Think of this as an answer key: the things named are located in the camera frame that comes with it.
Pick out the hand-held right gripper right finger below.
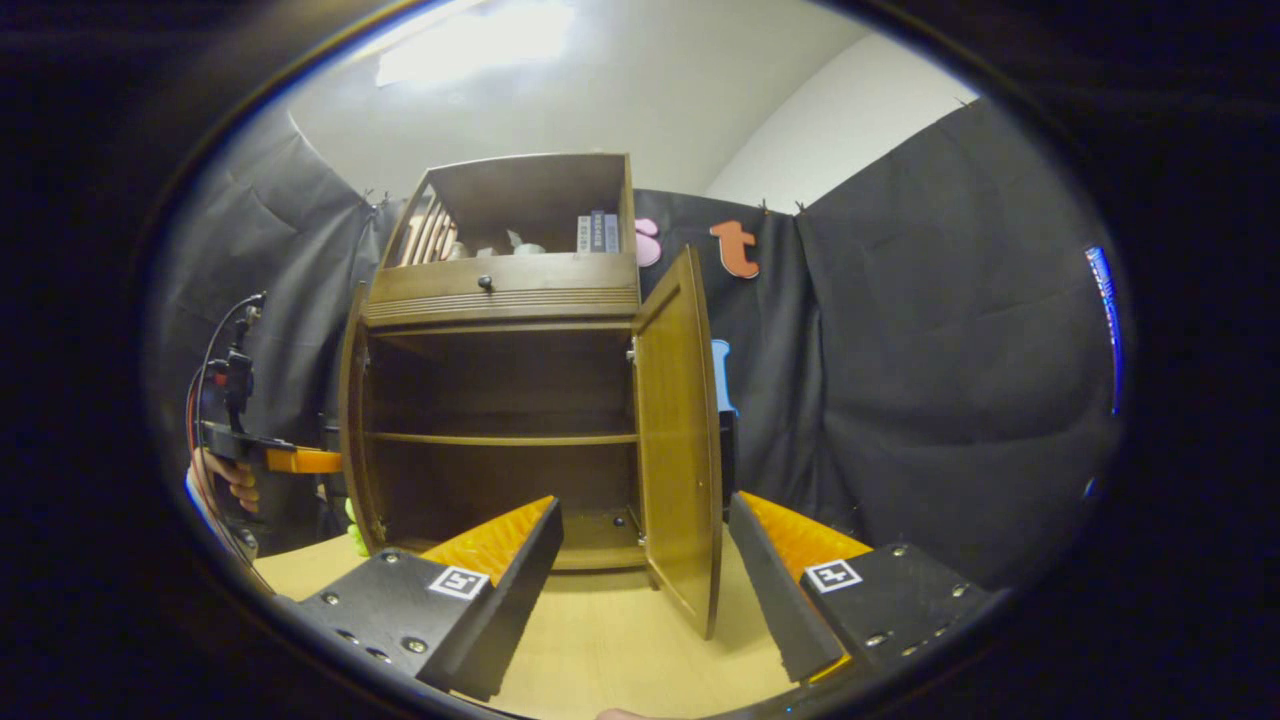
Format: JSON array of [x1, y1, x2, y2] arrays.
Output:
[[727, 490, 991, 686]]

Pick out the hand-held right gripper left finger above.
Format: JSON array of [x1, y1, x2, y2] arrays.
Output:
[[297, 495, 564, 703]]

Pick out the wooden shoe cabinet door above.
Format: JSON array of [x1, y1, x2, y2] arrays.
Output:
[[630, 245, 724, 641], [337, 283, 383, 557]]

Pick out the wooden double-door shoe cabinet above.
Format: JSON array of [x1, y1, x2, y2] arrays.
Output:
[[350, 152, 647, 574]]

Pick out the black backdrop cloth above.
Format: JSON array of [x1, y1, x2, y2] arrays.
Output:
[[150, 95, 1126, 591]]

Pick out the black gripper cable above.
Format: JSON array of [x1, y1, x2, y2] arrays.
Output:
[[187, 291, 267, 561]]

